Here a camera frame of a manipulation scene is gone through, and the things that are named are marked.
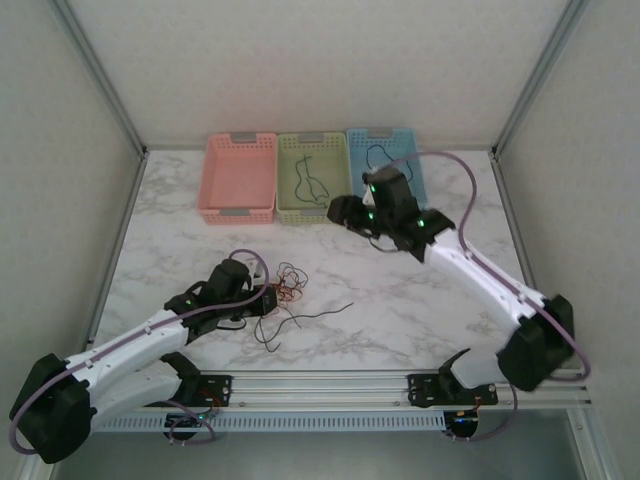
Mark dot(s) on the aluminium frame post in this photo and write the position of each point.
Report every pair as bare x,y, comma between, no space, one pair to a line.
542,65
97,65

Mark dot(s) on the green plastic basket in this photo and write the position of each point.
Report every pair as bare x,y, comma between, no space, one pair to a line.
330,160

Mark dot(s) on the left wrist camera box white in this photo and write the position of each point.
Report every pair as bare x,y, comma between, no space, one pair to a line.
257,270

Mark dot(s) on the pink plastic basket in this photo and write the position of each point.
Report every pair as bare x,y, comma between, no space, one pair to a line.
235,175

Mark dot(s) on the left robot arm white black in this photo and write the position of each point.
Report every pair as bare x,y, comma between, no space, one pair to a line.
125,350

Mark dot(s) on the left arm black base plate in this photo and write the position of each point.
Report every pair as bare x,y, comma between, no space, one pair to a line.
220,390

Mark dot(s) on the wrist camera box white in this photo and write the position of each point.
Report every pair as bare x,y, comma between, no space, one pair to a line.
257,270
369,197

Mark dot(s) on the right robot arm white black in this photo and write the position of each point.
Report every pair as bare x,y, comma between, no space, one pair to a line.
480,280

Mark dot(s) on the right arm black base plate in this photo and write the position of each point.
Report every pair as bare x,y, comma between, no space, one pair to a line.
425,390

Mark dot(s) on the controller circuit board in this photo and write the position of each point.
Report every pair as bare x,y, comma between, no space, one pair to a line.
185,421
465,417

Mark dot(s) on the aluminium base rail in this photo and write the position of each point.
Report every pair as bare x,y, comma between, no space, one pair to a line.
320,387

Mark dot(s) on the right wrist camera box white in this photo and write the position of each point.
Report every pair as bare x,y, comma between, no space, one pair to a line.
369,197

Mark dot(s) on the blue plastic basket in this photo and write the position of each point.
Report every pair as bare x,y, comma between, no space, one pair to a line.
357,150

